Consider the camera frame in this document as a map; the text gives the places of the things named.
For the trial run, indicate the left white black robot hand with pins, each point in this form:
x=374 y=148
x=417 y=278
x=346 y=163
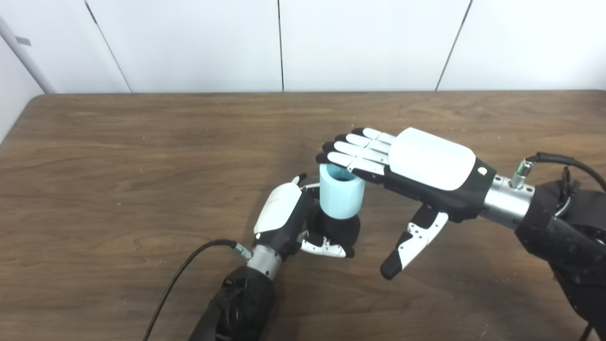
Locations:
x=281 y=218

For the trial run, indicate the black flared nozzle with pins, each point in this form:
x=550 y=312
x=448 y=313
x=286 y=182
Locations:
x=341 y=232

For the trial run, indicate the light blue cylinder cup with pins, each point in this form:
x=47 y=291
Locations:
x=341 y=196

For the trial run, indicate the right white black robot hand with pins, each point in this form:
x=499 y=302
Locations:
x=431 y=166

